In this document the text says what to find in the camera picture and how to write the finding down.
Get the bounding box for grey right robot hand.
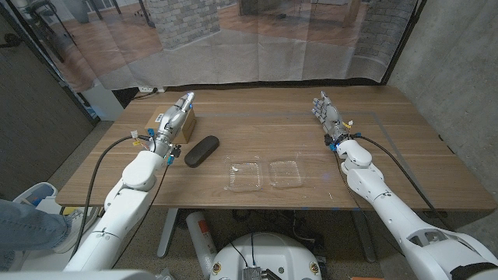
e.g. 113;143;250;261
310;91;352;148

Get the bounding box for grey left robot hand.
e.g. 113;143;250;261
153;91;196;156

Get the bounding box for cardboard packing box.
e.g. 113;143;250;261
144;105;198;145

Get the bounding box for clear plastic clamshell container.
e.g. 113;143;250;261
223;155;307;194

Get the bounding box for printed room backdrop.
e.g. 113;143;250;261
7;0;419;93

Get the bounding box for white table leg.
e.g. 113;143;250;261
156;208;180;260

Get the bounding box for white roll with orange label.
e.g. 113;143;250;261
185;211;219;279

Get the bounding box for grey table leg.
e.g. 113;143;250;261
349;209;377;264

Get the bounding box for white shoe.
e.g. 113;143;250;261
52;208;98;254

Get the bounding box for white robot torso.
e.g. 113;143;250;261
209;232;323;280

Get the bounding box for white bin with blue contents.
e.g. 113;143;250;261
13;181;59;215

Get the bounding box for person leg in jeans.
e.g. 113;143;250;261
0;198;73;269

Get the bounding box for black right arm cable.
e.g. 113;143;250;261
352;134;454;233

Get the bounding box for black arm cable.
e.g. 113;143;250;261
68;135;153;260
352;134;454;233

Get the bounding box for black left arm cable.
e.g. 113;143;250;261
68;135;153;260

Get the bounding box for black backdrop frame pole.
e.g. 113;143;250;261
381;0;427;85

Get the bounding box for grey perforated wall panel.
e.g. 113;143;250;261
0;7;98;201

